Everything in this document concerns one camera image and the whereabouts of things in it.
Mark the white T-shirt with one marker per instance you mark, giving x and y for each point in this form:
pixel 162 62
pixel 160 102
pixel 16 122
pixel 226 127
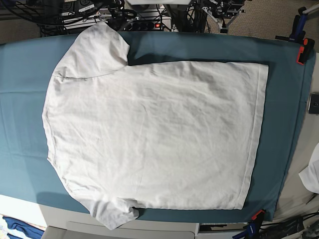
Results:
pixel 177 135

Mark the black power strip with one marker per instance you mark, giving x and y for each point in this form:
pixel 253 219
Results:
pixel 146 26

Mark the orange black clamp bottom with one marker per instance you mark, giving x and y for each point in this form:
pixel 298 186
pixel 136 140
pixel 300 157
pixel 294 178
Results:
pixel 258 218

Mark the orange black clamp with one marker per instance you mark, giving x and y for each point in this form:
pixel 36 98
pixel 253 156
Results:
pixel 305 50
pixel 258 218

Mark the teal table cloth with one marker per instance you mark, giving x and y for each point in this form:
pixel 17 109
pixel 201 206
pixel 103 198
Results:
pixel 25 71

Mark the blue clamp bottom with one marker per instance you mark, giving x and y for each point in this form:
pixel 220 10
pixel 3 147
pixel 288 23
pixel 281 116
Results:
pixel 250 232

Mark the blue clamp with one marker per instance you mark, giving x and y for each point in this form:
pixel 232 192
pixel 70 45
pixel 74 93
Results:
pixel 297 35
pixel 250 232

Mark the white storage bin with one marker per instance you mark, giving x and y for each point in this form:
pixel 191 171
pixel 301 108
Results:
pixel 132 230

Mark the small grey device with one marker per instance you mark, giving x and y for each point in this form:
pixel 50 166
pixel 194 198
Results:
pixel 313 107

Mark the white cloth right edge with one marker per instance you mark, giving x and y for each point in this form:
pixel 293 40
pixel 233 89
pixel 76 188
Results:
pixel 310 175

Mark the blue clamp top right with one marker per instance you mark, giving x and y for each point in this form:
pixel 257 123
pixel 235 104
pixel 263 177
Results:
pixel 297 35

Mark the orange black clamp top right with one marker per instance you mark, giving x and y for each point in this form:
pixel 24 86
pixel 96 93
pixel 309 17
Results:
pixel 305 50

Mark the blue cloth bottom left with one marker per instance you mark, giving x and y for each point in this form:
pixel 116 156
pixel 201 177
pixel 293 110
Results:
pixel 11 228

